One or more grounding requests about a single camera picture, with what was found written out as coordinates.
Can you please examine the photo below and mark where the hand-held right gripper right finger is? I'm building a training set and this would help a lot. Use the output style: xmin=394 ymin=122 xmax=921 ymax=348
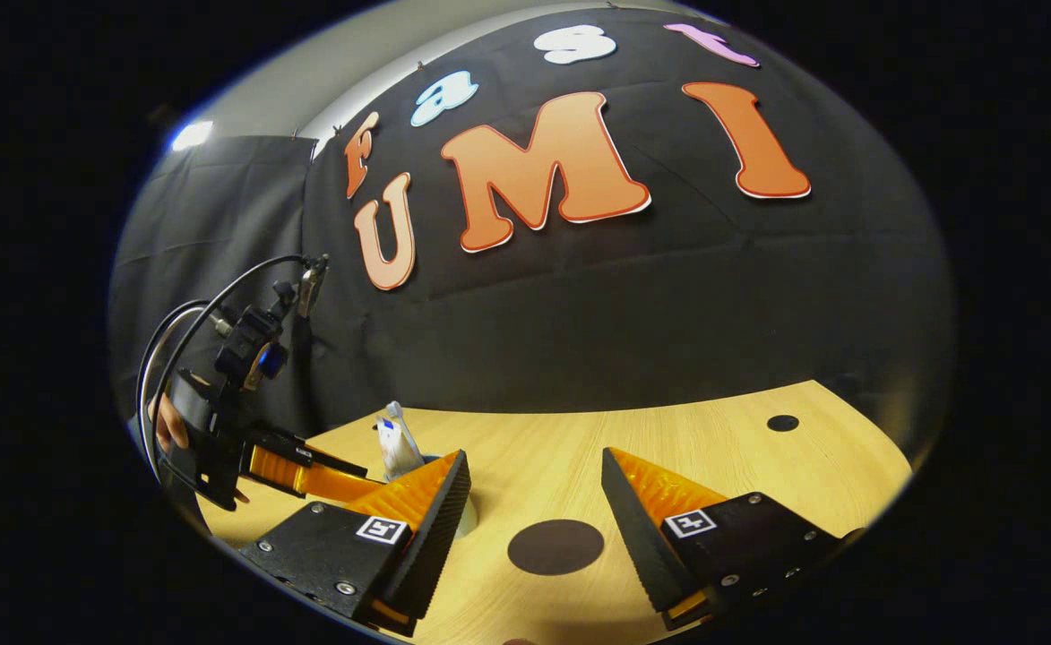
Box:
xmin=601 ymin=447 xmax=866 ymax=632

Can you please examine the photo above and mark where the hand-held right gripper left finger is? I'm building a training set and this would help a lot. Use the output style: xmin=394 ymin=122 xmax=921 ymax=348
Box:
xmin=238 ymin=450 xmax=472 ymax=639

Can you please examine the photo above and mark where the light blue cup wooden handle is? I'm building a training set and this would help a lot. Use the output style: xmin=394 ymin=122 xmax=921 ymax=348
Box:
xmin=424 ymin=453 xmax=479 ymax=540

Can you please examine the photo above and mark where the white toothpaste tube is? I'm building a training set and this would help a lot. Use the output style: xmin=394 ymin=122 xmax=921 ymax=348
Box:
xmin=375 ymin=401 xmax=426 ymax=482

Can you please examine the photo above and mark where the wooden desktop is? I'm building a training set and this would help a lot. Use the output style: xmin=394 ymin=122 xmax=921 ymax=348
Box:
xmin=198 ymin=380 xmax=913 ymax=645

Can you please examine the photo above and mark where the black backdrop cloth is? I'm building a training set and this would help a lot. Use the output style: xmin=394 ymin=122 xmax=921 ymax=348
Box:
xmin=108 ymin=9 xmax=956 ymax=467

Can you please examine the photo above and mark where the black cable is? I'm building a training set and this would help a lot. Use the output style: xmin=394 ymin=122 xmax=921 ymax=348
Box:
xmin=135 ymin=300 xmax=212 ymax=485
xmin=147 ymin=254 xmax=311 ymax=449

